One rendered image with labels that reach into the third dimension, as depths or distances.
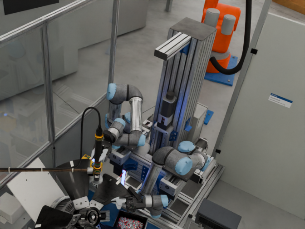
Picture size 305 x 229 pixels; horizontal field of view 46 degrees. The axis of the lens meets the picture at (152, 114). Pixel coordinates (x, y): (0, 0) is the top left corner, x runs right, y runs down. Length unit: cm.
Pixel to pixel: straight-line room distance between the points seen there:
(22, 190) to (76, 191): 31
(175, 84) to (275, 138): 142
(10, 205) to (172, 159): 114
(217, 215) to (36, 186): 113
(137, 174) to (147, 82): 261
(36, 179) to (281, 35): 219
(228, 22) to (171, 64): 307
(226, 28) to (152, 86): 140
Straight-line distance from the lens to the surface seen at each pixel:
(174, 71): 255
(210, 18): 550
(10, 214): 260
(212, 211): 235
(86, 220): 219
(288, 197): 414
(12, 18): 453
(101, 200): 234
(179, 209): 360
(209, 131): 480
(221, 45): 572
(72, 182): 223
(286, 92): 339
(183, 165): 220
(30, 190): 231
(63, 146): 315
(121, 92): 242
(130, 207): 234
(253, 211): 411
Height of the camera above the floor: 308
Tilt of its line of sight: 39 degrees down
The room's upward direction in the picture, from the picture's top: 10 degrees clockwise
